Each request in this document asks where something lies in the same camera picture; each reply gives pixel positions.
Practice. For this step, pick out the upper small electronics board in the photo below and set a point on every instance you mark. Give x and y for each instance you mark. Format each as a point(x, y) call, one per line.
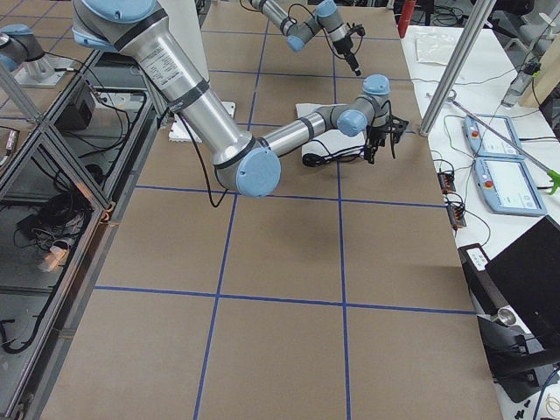
point(446, 181)

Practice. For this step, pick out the lower small electronics board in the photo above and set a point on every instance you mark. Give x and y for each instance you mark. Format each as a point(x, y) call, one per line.
point(456, 214)

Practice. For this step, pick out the aluminium frame post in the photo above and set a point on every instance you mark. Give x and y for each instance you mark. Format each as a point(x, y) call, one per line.
point(479, 15)

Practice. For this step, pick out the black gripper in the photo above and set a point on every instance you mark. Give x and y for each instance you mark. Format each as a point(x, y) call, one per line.
point(379, 132)
point(346, 52)

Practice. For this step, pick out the clear plastic bag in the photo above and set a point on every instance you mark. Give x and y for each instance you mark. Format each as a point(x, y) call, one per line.
point(434, 48)

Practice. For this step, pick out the blue teach pendant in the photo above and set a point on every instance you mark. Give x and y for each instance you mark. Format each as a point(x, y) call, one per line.
point(484, 143)
point(507, 187)

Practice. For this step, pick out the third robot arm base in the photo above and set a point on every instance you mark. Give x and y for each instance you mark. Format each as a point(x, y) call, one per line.
point(22, 53)

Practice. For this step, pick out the grey cartoon print t-shirt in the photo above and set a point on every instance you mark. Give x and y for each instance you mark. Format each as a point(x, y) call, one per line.
point(331, 147)

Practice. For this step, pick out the upper blue teach pendant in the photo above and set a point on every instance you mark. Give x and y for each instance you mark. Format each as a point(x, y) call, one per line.
point(484, 143)

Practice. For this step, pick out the reacher grabber stick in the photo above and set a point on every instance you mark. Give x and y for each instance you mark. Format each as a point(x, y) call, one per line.
point(553, 175)

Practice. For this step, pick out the lower blue teach pendant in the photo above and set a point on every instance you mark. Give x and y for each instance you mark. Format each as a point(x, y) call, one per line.
point(507, 187)

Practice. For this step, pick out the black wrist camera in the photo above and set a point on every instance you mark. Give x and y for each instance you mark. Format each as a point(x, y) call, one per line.
point(395, 127)
point(354, 28)

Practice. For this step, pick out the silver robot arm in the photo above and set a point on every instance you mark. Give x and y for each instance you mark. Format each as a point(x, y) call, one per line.
point(252, 81)
point(324, 19)

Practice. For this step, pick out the red cylinder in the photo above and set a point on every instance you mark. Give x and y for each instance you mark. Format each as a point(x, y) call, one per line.
point(407, 11)

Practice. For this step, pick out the small electronics board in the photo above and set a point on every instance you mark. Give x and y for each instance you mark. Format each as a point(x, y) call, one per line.
point(446, 181)
point(456, 214)

